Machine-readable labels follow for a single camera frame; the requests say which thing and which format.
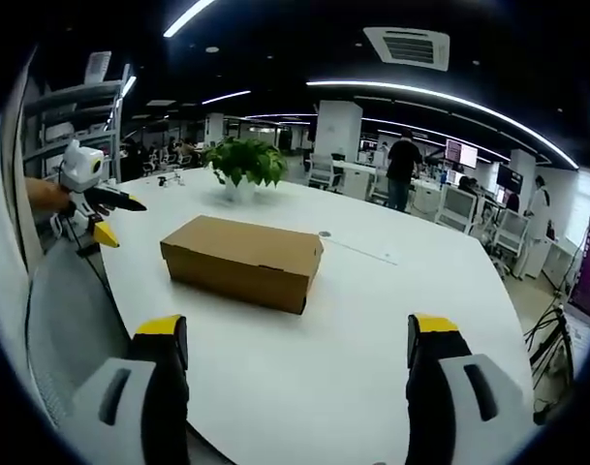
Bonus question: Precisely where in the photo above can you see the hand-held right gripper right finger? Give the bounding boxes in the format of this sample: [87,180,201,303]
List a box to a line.
[404,313,538,465]

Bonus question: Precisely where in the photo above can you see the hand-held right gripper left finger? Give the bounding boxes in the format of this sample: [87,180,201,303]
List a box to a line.
[74,314,191,465]

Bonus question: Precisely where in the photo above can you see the brown cardboard shoe box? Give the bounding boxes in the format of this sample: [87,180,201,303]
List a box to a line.
[159,214,326,316]

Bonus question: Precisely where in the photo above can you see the white box on shelf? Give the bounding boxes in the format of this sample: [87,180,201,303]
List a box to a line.
[84,50,112,84]

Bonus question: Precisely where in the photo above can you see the person's left hand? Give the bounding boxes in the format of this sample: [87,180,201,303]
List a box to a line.
[23,176,114,217]

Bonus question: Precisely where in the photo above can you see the grey metal shelving rack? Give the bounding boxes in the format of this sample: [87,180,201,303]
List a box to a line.
[21,62,136,185]

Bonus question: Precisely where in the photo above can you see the grey mesh chair back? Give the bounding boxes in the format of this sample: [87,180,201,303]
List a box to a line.
[25,236,131,432]

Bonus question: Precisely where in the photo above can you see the white plant pot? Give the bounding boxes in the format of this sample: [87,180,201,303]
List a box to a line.
[223,174,257,203]

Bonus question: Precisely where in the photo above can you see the green potted plant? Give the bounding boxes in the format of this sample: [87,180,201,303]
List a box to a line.
[201,137,290,189]

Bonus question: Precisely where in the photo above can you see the white office chair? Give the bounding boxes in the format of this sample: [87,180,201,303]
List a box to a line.
[434,185,476,234]
[307,153,336,191]
[490,210,531,265]

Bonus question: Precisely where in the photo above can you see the computer monitor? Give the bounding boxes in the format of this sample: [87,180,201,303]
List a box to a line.
[565,217,590,326]
[444,139,479,170]
[497,164,524,193]

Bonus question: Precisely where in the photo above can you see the ceiling air conditioner vent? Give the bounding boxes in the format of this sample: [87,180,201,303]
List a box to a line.
[362,26,450,73]

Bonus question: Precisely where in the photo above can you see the black cables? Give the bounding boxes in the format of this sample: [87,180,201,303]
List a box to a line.
[524,241,586,425]

